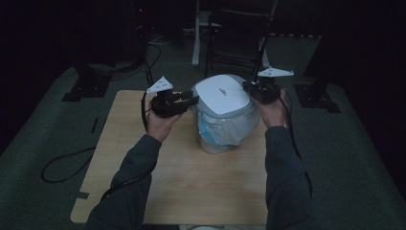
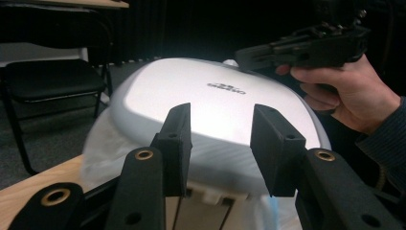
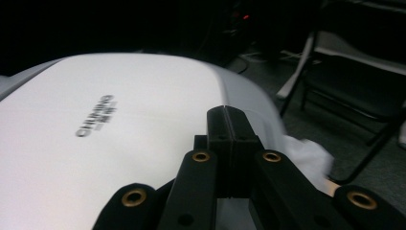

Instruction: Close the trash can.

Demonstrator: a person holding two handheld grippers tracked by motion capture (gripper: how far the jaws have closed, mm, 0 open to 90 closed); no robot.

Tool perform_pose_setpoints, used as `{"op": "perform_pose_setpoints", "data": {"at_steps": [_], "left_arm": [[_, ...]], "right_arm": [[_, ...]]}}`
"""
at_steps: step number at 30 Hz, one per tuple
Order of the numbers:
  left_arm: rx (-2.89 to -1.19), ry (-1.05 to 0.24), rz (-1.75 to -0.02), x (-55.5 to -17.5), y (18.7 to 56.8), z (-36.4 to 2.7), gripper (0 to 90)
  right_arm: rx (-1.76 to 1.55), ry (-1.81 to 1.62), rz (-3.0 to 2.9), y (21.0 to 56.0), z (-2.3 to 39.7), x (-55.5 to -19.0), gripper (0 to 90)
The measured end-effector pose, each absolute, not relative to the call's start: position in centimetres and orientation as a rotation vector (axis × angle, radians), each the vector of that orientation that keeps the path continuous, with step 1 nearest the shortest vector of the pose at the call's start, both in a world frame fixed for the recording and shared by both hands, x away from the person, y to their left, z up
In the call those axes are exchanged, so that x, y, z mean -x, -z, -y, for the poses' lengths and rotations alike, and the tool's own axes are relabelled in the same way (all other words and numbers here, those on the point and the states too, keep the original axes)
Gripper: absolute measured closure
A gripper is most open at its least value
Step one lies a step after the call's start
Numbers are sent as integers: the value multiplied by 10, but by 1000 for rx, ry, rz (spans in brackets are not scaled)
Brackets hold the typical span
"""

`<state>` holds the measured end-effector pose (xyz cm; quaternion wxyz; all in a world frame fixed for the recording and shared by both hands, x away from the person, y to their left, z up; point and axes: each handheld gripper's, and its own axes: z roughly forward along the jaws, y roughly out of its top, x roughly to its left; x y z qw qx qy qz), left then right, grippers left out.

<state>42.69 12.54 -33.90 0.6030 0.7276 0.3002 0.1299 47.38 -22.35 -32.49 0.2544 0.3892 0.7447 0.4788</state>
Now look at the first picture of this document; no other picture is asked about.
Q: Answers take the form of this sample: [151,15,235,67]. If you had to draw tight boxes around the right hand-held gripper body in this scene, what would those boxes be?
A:
[251,66,295,105]

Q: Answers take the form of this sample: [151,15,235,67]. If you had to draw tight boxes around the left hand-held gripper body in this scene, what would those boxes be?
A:
[146,76,190,119]

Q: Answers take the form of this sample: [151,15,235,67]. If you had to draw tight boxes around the white trash can grey rim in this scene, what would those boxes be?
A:
[191,73,262,154]

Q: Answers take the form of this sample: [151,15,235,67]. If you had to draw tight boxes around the person's left hand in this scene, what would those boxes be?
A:
[146,107,184,144]

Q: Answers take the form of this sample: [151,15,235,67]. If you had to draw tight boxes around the person's right hand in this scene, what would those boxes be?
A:
[254,88,289,129]

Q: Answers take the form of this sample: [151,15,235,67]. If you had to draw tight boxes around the white plastic trash bag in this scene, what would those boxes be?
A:
[192,106,262,150]

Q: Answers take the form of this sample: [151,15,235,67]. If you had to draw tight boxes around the black stand base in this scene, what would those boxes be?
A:
[293,82,342,114]
[61,62,113,103]

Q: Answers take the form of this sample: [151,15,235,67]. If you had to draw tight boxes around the black folding chair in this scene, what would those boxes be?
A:
[204,10,273,82]

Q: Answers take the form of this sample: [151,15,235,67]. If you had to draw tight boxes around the dark equipment rack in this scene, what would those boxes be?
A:
[126,0,151,65]

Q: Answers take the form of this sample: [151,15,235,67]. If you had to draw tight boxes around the grey tape piece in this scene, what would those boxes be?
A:
[69,191,91,201]

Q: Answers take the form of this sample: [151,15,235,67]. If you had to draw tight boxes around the left hand-held gripper cable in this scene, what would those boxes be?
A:
[100,90,158,203]

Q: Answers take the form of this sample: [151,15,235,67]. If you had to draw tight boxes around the hand-held gripper cable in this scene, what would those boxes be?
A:
[277,87,314,198]
[100,90,158,203]

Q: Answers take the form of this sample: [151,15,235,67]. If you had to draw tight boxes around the black hanging cables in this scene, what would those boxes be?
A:
[140,40,163,92]

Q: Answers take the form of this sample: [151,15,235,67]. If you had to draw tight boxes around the right hand-held gripper cable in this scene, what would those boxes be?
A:
[277,87,314,198]

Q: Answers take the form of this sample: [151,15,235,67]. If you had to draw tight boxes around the black looped floor cable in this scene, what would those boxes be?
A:
[40,146,97,185]

